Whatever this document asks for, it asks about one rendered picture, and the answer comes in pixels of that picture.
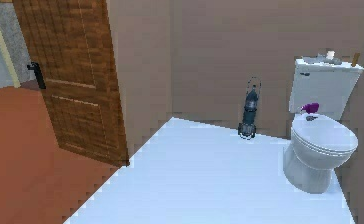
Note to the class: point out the purple spray bottle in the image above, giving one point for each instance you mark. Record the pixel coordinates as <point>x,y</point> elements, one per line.
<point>310,107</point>

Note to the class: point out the brown stick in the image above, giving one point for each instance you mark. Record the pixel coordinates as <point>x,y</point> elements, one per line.
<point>355,59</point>

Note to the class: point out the grey cloth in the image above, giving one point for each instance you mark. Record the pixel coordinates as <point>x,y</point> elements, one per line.
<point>318,60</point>

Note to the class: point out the dark toilet brush in holder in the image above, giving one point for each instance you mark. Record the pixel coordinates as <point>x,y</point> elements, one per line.
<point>249,111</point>

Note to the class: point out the brown wooden room door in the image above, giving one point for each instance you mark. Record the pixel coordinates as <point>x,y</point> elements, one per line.
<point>73,76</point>

